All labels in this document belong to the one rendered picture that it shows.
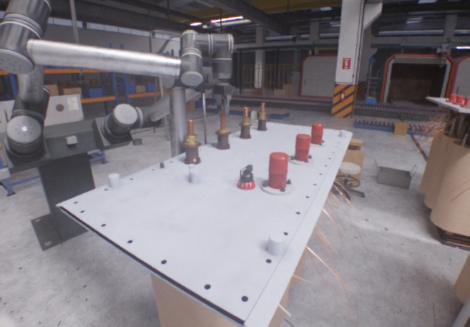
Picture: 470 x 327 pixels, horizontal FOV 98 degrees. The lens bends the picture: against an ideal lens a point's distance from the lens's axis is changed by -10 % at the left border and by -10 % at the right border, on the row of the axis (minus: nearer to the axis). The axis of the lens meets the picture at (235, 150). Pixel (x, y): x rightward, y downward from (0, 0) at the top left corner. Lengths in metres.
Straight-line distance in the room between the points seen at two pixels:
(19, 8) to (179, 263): 1.16
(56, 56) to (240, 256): 1.02
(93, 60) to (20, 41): 0.27
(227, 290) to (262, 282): 0.07
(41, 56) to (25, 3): 0.26
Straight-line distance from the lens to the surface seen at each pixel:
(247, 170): 0.85
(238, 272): 0.55
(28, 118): 1.95
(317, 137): 1.44
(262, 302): 0.51
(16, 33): 1.24
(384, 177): 4.64
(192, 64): 1.13
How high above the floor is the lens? 1.77
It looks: 18 degrees down
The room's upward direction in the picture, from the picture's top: straight up
